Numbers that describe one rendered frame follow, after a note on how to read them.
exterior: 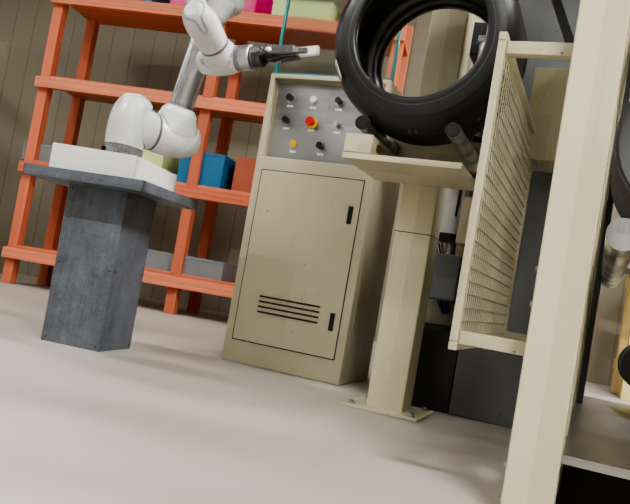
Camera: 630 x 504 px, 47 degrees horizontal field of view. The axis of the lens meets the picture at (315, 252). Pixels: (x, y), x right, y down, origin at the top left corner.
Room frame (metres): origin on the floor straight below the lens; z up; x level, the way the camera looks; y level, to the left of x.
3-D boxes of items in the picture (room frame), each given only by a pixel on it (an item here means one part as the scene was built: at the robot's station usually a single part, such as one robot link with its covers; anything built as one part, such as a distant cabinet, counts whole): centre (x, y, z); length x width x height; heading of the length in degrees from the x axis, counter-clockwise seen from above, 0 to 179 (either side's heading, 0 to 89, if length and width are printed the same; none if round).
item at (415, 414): (2.53, -0.35, 0.01); 0.27 x 0.27 x 0.02; 68
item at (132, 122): (2.87, 0.81, 0.91); 0.18 x 0.16 x 0.22; 132
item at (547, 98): (2.35, -0.70, 1.05); 0.20 x 0.15 x 0.30; 158
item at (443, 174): (2.29, -0.27, 0.80); 0.37 x 0.36 x 0.02; 68
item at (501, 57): (1.95, -0.49, 0.65); 0.90 x 0.02 x 0.70; 158
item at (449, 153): (2.45, -0.34, 0.90); 0.40 x 0.03 x 0.10; 68
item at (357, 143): (2.34, -0.14, 0.84); 0.36 x 0.09 x 0.06; 158
